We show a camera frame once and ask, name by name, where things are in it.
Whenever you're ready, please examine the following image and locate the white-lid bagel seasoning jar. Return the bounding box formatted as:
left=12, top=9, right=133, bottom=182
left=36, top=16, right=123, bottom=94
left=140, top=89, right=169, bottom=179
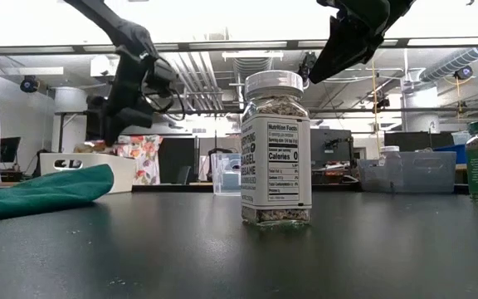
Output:
left=240, top=69, right=314, bottom=228

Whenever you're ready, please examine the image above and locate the black monitor on arm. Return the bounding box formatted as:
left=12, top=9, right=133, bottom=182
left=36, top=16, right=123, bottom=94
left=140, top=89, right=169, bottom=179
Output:
left=310, top=128, right=354, bottom=165

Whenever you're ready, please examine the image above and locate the grey translucent plastic bin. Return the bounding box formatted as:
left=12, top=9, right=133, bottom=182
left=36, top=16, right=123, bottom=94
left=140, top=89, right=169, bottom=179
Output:
left=357, top=149, right=458, bottom=195

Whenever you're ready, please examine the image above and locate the small white-lid spice jar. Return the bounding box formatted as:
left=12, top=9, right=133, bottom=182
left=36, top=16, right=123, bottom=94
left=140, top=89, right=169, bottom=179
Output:
left=378, top=145, right=402, bottom=168

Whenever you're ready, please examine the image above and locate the grey ribbed ceiling duct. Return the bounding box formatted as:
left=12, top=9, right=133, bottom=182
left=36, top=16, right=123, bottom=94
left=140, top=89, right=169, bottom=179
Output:
left=232, top=56, right=275, bottom=78

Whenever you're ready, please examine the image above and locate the green folded cloth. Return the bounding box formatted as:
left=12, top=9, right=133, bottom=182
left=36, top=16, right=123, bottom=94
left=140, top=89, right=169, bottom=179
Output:
left=0, top=163, right=115, bottom=224

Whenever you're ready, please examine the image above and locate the floral cloth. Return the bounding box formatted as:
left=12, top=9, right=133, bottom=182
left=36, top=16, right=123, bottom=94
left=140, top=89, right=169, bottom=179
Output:
left=114, top=134, right=164, bottom=186

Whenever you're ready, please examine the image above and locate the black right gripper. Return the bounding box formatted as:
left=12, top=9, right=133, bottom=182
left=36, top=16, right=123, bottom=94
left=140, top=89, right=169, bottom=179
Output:
left=308, top=0, right=417, bottom=84

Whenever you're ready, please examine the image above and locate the silver ventilation duct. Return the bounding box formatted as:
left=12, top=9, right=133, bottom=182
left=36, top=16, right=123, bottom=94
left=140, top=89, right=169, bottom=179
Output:
left=418, top=27, right=478, bottom=83

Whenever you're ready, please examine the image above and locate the clear plastic bin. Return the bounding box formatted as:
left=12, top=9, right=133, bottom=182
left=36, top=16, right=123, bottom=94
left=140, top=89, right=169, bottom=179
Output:
left=210, top=151, right=243, bottom=197

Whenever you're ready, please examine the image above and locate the blue storage bin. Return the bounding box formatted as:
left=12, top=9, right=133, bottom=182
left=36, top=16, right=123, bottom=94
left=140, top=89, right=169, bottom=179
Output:
left=433, top=143, right=469, bottom=165

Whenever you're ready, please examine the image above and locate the white plastic bin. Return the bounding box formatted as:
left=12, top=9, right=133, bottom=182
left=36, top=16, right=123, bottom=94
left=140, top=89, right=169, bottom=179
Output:
left=39, top=152, right=137, bottom=195

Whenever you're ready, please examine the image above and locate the clear storage tub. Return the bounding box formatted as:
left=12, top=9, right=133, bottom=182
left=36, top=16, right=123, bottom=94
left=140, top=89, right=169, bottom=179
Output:
left=450, top=130, right=472, bottom=147

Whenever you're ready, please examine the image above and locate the black ceiling camera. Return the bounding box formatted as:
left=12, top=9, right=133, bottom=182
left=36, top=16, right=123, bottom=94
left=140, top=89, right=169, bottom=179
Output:
left=19, top=75, right=40, bottom=94
left=297, top=51, right=319, bottom=82
left=453, top=65, right=475, bottom=81

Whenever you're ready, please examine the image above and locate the small black monitor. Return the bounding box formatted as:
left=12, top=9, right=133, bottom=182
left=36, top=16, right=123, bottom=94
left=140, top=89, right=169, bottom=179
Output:
left=0, top=136, right=22, bottom=165

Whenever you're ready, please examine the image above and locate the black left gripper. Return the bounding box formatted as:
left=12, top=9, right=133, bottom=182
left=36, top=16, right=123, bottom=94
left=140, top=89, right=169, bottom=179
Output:
left=85, top=46, right=178, bottom=147

